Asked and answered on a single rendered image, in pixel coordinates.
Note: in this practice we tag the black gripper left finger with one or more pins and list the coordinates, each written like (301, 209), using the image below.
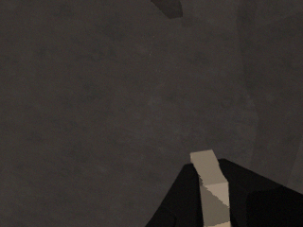
(182, 205)

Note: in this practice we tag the beige domino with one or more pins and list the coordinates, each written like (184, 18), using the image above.
(214, 189)

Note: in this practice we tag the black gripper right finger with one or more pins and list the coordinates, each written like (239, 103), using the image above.
(256, 201)

